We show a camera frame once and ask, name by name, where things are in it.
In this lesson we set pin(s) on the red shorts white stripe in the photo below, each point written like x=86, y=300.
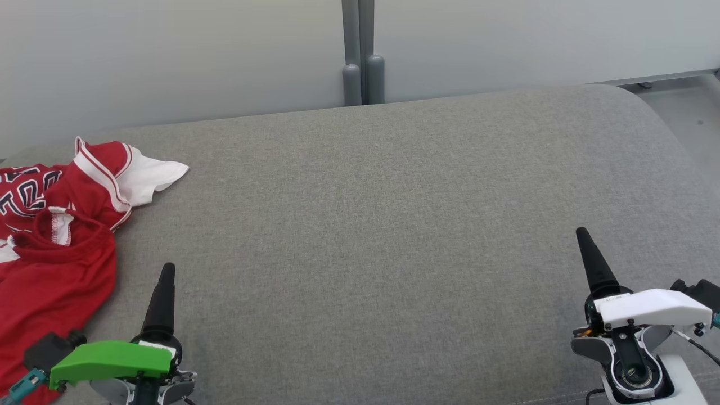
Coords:
x=56, y=292

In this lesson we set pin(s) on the red Bulls jersey white sleeves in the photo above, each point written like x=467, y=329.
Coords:
x=95, y=169

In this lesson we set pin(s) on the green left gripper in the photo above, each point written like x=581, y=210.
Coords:
x=107, y=360

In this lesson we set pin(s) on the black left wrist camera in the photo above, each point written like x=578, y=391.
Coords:
x=50, y=351

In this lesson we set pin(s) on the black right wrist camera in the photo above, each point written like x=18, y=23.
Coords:
x=700, y=295

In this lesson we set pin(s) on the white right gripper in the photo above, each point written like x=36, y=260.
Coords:
x=652, y=309

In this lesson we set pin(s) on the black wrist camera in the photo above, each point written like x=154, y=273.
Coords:
x=700, y=295
x=50, y=351

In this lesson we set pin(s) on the grey partition post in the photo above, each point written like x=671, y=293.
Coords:
x=351, y=84
x=376, y=79

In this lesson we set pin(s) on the white partition panel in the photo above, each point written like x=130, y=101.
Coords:
x=169, y=56
x=534, y=39

